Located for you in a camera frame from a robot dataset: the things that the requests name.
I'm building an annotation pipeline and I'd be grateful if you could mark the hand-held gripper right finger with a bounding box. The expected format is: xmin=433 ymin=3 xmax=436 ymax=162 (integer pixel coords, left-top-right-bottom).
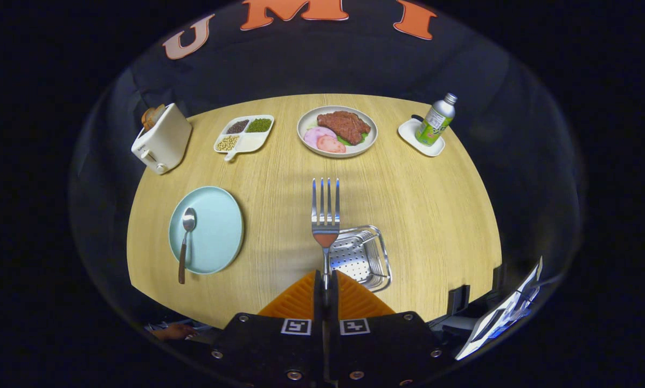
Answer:
xmin=325 ymin=269 xmax=447 ymax=388

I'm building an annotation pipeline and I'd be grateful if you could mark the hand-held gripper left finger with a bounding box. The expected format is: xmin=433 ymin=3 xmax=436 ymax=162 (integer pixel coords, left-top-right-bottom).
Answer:
xmin=209 ymin=269 xmax=325 ymax=388

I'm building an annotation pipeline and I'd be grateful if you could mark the perforated metal tray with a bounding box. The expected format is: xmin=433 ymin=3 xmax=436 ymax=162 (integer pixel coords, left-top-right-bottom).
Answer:
xmin=328 ymin=225 xmax=392 ymax=293

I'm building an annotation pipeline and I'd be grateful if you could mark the light blue plate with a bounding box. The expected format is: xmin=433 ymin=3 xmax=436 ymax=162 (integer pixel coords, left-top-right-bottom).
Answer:
xmin=169 ymin=186 xmax=245 ymax=275

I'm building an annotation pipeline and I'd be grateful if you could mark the white divided dish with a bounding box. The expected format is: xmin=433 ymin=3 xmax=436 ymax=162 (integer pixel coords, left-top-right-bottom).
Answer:
xmin=213 ymin=114 xmax=275 ymax=162

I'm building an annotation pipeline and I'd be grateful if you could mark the dark pink ham slice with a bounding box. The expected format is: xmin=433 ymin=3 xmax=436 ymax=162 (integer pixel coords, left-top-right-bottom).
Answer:
xmin=317 ymin=135 xmax=347 ymax=154

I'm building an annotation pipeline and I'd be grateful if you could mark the pale pink ham slice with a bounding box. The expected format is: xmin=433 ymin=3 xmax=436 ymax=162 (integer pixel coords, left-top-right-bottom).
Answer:
xmin=303 ymin=127 xmax=336 ymax=150

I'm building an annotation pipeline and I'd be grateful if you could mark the white square coaster dish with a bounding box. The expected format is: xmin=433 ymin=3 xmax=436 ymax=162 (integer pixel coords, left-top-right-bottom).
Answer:
xmin=398 ymin=114 xmax=446 ymax=157

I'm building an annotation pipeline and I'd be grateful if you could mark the brown steak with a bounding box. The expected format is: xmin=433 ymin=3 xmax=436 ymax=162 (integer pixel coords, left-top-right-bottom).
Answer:
xmin=317 ymin=110 xmax=371 ymax=145

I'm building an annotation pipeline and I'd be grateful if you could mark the grey plate with steak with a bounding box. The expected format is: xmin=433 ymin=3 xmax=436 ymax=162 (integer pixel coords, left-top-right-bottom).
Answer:
xmin=297 ymin=106 xmax=378 ymax=158

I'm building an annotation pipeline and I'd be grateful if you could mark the white toaster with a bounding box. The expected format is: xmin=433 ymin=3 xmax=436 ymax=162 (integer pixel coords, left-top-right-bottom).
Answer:
xmin=131 ymin=103 xmax=193 ymax=175

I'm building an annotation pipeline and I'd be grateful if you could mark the green drink bottle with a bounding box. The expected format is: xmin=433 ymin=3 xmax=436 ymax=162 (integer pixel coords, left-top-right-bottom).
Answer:
xmin=414 ymin=93 xmax=458 ymax=147

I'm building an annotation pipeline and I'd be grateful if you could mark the spoon with brown handle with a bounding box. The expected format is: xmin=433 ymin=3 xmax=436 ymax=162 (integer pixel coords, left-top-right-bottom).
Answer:
xmin=178 ymin=207 xmax=197 ymax=285

